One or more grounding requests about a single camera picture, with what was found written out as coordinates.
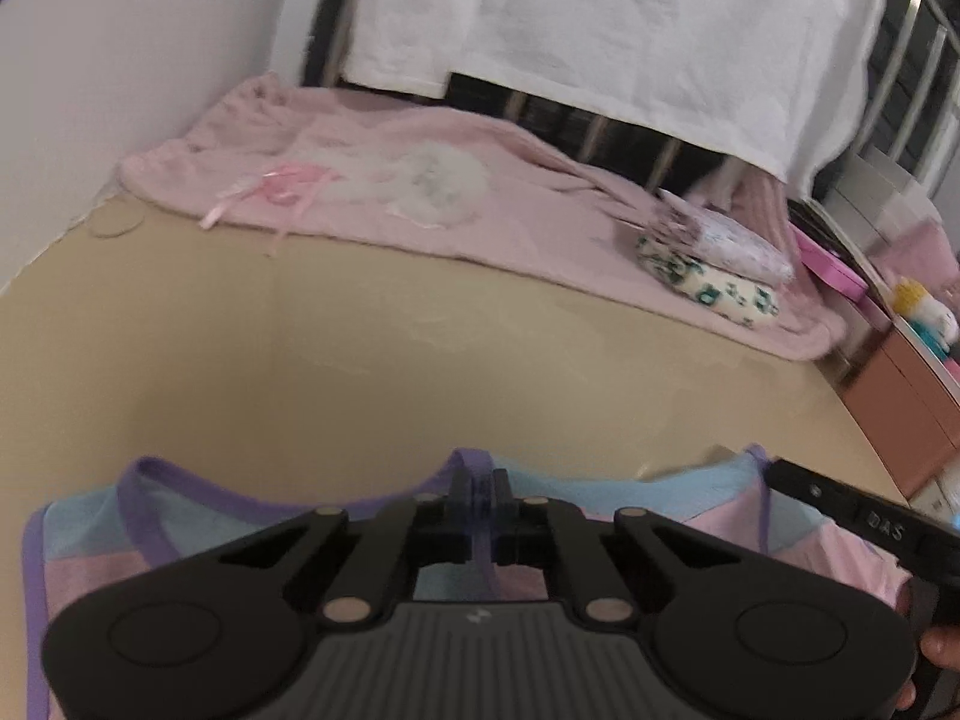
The folded green flower cloth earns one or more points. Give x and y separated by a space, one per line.
744 302

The person's right hand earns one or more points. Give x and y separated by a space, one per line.
940 646

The white hanging towel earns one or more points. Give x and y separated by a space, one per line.
630 37

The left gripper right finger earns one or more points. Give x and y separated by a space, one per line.
646 615

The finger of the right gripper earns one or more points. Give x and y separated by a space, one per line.
922 546

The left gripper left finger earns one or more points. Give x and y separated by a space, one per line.
230 629

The stack of white boxes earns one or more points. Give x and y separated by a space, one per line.
875 201

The metal railing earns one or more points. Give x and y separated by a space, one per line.
675 112

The white yellow plush toy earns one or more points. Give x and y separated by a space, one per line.
934 322

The pink flat case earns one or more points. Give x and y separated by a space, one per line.
828 268

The pink fleece blanket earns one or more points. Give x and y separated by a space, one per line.
444 182

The pink cushion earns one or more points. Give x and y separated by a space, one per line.
922 254

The folded pink floral cloth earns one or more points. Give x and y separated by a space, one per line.
718 240

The salmon pink storage box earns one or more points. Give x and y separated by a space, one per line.
906 402

